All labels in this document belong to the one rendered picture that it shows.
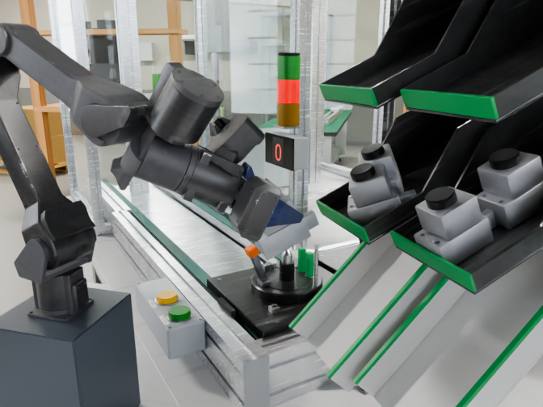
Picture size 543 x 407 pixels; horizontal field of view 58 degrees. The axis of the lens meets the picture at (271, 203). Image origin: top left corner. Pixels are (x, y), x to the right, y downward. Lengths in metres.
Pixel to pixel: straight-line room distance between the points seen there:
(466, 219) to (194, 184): 0.29
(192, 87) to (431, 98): 0.23
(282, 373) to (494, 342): 0.35
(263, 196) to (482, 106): 0.22
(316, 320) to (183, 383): 0.28
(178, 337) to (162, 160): 0.43
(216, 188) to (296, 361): 0.38
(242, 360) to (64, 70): 0.47
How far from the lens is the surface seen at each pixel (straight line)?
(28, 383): 0.77
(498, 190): 0.57
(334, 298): 0.76
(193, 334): 0.89
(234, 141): 0.55
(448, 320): 0.67
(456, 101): 0.48
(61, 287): 0.73
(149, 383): 0.93
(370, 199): 0.60
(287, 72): 1.07
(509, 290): 0.65
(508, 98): 0.46
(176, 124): 0.50
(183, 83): 0.49
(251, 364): 0.78
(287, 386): 0.86
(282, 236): 0.60
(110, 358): 0.77
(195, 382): 0.91
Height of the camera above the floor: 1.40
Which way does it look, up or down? 16 degrees down
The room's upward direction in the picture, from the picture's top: straight up
